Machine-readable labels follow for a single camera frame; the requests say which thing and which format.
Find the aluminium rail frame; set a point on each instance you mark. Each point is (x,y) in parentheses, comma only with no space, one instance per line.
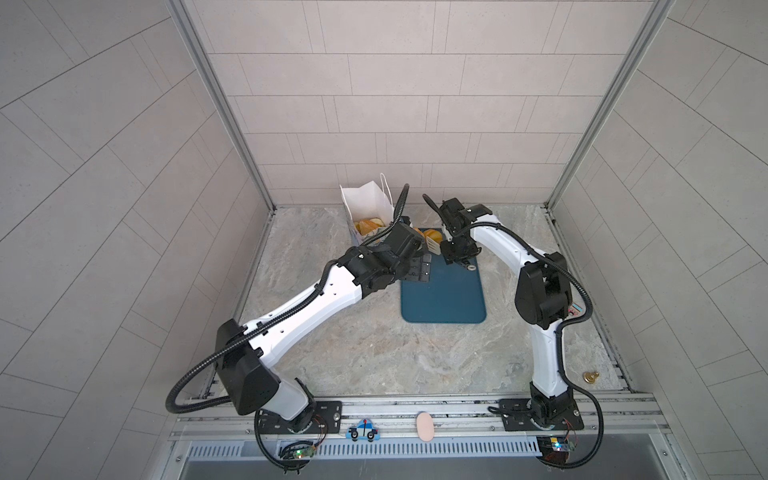
(466,426)

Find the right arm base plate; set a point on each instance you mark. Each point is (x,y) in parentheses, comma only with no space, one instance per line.
(518,414)

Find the floral paper gift bag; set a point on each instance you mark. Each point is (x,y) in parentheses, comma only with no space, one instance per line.
(371,200)

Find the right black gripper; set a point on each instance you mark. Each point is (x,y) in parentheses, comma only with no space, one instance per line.
(447,254)

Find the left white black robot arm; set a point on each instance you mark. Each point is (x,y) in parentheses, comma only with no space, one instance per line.
(245,354)

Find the small yellow striped bun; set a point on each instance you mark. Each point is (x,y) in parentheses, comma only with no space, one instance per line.
(434,234)

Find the left circuit board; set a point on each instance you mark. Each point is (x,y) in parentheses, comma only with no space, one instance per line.
(298,451)

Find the gold chess piece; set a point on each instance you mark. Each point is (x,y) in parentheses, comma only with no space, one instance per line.
(590,377)

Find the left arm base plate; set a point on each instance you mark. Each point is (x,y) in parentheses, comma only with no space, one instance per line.
(320,417)

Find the pink oval eraser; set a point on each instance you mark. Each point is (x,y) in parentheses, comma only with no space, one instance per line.
(425,426)

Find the pink toy truck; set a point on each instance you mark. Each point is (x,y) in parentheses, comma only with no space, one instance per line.
(575,310)

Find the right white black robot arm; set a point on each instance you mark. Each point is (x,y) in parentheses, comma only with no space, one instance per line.
(548,297)

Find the metal tongs with white tips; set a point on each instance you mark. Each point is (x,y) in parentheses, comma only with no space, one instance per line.
(434,248)

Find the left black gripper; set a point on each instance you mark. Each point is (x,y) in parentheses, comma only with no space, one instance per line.
(413,273)

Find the blue toy car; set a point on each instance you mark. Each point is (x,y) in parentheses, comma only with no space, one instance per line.
(363,430)

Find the circuit board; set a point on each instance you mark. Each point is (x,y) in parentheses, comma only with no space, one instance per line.
(298,451)
(555,449)

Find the right circuit board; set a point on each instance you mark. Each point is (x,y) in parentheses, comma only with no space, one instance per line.
(555,449)

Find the teal rectangular tray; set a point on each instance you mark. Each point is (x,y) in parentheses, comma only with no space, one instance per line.
(453,295)

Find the reddish brown croissant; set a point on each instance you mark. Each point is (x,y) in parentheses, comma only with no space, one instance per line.
(369,226)

